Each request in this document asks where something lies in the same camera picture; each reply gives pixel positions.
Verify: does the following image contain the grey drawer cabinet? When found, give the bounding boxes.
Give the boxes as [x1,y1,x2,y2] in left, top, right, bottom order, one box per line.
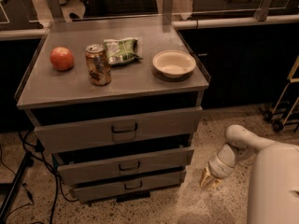
[17,16,208,203]

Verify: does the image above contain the crushed soda can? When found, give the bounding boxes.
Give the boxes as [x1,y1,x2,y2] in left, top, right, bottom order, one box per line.
[85,44,111,86]

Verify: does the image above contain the grey drawer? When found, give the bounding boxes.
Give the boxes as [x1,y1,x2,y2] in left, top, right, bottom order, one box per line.
[58,147,194,186]
[35,106,202,153]
[74,168,186,203]

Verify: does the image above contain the dark counter with rail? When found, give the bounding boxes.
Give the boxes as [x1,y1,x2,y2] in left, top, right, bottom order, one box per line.
[173,17,299,108]

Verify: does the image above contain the black stand leg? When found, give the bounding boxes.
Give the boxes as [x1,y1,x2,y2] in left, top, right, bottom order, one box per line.
[0,152,32,224]

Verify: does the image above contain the white bowl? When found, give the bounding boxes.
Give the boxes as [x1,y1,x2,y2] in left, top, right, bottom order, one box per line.
[152,50,196,78]

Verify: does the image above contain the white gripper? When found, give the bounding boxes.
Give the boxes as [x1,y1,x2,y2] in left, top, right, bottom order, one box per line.
[199,143,238,190]

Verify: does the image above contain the red apple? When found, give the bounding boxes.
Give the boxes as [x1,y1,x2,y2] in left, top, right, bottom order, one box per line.
[50,47,75,71]

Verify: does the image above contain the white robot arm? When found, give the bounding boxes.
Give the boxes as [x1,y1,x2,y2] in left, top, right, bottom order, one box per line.
[200,125,299,224]

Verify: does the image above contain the black floor cables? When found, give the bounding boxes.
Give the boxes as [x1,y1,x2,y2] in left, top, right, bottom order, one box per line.
[0,129,78,224]

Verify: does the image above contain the green chip bag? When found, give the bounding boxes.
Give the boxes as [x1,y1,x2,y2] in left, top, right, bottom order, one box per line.
[104,37,141,66]

